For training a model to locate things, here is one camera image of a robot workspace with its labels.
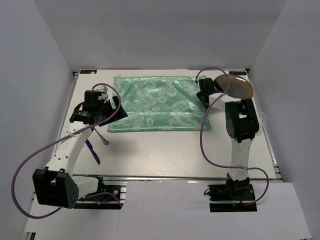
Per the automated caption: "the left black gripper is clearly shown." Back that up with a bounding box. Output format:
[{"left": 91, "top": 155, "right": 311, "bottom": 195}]
[{"left": 96, "top": 95, "right": 128, "bottom": 127}]

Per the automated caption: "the brown ceramic plate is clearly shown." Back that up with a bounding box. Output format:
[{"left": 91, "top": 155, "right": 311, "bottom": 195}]
[{"left": 213, "top": 74, "right": 254, "bottom": 99}]

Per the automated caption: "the left table corner sticker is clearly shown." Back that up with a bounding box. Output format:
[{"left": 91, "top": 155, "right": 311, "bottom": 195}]
[{"left": 79, "top": 69, "right": 97, "bottom": 75}]

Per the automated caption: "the table corner sticker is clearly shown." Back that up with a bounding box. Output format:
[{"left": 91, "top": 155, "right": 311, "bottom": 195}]
[
  {"left": 229, "top": 71, "right": 247, "bottom": 76},
  {"left": 79, "top": 69, "right": 97, "bottom": 75}
]

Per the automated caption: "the clear glass cup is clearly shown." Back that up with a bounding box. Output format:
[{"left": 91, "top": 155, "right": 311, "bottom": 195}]
[{"left": 256, "top": 111, "right": 268, "bottom": 133}]

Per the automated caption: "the right table corner sticker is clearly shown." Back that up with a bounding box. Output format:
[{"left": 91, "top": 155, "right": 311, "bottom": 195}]
[{"left": 229, "top": 71, "right": 247, "bottom": 76}]

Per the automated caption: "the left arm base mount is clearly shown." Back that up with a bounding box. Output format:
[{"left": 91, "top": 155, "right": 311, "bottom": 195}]
[{"left": 74, "top": 181, "right": 127, "bottom": 210}]

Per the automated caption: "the purple knife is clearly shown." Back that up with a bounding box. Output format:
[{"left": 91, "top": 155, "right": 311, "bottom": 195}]
[{"left": 85, "top": 139, "right": 101, "bottom": 165}]

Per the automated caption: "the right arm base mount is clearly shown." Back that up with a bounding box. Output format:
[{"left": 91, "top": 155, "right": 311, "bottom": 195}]
[{"left": 203, "top": 184, "right": 258, "bottom": 213}]

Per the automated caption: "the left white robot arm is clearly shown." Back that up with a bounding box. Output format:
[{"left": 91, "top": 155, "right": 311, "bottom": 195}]
[{"left": 32, "top": 86, "right": 127, "bottom": 209}]

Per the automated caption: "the green satin cloth napkin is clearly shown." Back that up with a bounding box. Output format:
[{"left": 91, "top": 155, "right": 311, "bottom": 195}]
[{"left": 108, "top": 76, "right": 211, "bottom": 133}]

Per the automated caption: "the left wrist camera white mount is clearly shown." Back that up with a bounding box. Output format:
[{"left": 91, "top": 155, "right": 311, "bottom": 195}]
[{"left": 92, "top": 85, "right": 108, "bottom": 96}]

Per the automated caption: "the ornate iridescent fork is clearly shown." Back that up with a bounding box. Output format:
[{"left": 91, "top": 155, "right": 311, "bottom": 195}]
[{"left": 93, "top": 128, "right": 109, "bottom": 146}]

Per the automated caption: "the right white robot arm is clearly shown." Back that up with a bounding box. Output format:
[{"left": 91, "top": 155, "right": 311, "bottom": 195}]
[{"left": 196, "top": 74, "right": 260, "bottom": 201}]

